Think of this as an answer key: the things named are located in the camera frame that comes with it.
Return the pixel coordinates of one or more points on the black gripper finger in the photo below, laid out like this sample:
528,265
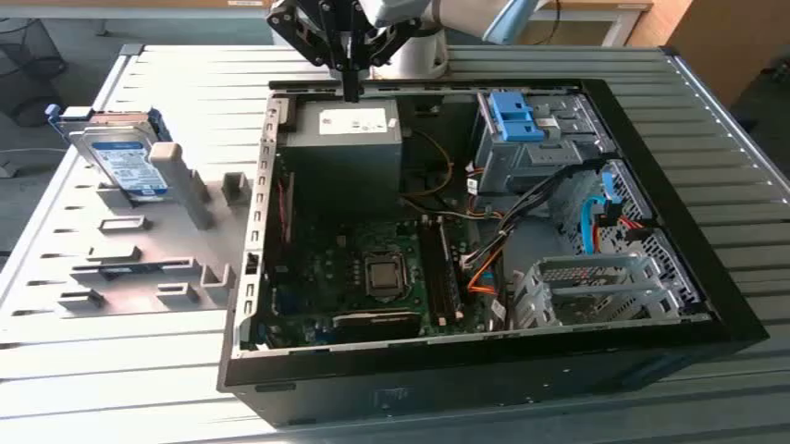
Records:
386,46
308,37

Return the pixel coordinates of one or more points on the hard disk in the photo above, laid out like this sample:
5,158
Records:
125,162

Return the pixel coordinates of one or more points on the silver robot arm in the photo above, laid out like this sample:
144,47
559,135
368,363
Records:
419,51

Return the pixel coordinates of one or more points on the grey metal disk bay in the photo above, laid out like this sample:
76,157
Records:
536,305

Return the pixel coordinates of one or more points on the grey power supply unit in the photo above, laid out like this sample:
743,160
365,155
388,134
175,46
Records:
339,152

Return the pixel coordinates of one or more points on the blue plastic drive latch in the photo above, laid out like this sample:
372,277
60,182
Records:
512,120

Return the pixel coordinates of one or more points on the grey metal drive cage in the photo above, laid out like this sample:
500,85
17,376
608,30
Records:
543,157

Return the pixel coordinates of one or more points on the white framed table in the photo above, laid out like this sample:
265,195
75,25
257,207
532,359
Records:
616,28

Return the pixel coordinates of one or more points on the black CPU socket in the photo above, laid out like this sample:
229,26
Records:
386,255

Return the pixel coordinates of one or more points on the black mesh wastebasket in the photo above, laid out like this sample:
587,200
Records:
31,83

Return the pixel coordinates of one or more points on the green motherboard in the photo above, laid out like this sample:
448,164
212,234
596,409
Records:
320,259

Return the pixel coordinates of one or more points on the grey parts rack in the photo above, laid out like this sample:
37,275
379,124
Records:
167,231

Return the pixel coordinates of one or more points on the black RAM stick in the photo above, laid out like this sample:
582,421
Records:
431,268

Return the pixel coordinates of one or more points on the silver CPU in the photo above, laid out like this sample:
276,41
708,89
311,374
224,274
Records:
383,275

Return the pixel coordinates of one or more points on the wooden cabinet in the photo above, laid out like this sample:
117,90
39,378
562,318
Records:
728,37

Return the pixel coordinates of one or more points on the grey floor box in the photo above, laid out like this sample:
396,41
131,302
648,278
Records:
7,166

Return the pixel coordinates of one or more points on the green RAM stick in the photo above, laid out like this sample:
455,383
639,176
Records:
123,269

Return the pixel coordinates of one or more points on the black graphics card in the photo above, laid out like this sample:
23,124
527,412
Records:
376,324

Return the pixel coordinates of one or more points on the black PC case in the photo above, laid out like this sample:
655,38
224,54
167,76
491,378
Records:
432,384

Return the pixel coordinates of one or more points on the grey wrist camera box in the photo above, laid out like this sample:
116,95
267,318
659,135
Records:
395,11

